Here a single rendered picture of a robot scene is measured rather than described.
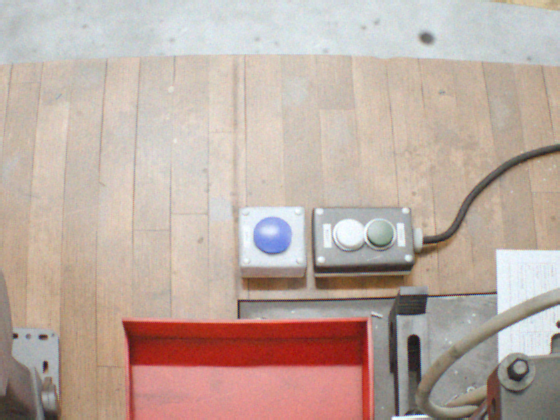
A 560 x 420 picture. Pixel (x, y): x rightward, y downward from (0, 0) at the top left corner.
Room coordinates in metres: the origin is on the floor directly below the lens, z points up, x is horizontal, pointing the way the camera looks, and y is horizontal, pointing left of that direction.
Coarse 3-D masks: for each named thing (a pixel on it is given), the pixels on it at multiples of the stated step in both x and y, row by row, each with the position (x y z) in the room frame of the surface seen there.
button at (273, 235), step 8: (264, 224) 0.50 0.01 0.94; (272, 224) 0.50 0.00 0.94; (280, 224) 0.50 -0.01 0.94; (256, 232) 0.49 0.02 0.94; (264, 232) 0.49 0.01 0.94; (272, 232) 0.49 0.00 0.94; (280, 232) 0.49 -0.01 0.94; (288, 232) 0.49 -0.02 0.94; (256, 240) 0.48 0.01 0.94; (264, 240) 0.48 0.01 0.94; (272, 240) 0.48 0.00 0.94; (280, 240) 0.48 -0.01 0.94; (288, 240) 0.48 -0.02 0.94; (264, 248) 0.47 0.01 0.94; (272, 248) 0.47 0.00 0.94; (280, 248) 0.48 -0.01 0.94
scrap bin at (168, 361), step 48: (144, 336) 0.37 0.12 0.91; (192, 336) 0.38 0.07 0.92; (240, 336) 0.38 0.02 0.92; (288, 336) 0.39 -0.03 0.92; (336, 336) 0.39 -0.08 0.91; (144, 384) 0.32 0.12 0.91; (192, 384) 0.33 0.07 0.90; (240, 384) 0.33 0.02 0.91; (288, 384) 0.34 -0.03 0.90; (336, 384) 0.34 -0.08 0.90
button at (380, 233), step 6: (372, 222) 0.51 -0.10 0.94; (378, 222) 0.51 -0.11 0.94; (384, 222) 0.51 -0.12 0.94; (372, 228) 0.51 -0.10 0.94; (378, 228) 0.51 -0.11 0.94; (384, 228) 0.51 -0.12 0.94; (390, 228) 0.51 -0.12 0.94; (366, 234) 0.50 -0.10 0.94; (372, 234) 0.50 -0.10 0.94; (378, 234) 0.50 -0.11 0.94; (384, 234) 0.50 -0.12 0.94; (390, 234) 0.50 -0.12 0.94; (372, 240) 0.49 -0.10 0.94; (378, 240) 0.49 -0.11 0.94; (384, 240) 0.49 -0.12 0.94; (390, 240) 0.49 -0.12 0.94; (378, 246) 0.49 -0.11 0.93; (384, 246) 0.49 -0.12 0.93
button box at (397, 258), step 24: (552, 144) 0.65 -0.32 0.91; (504, 168) 0.61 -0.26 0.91; (480, 192) 0.58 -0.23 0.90; (312, 216) 0.52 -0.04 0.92; (336, 216) 0.52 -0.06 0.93; (360, 216) 0.52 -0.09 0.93; (384, 216) 0.52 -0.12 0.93; (408, 216) 0.53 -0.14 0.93; (456, 216) 0.54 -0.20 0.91; (312, 240) 0.50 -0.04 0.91; (336, 240) 0.49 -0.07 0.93; (408, 240) 0.50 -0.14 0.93; (432, 240) 0.51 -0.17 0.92; (336, 264) 0.47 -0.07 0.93; (360, 264) 0.47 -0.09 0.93; (384, 264) 0.47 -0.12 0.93; (408, 264) 0.47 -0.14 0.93
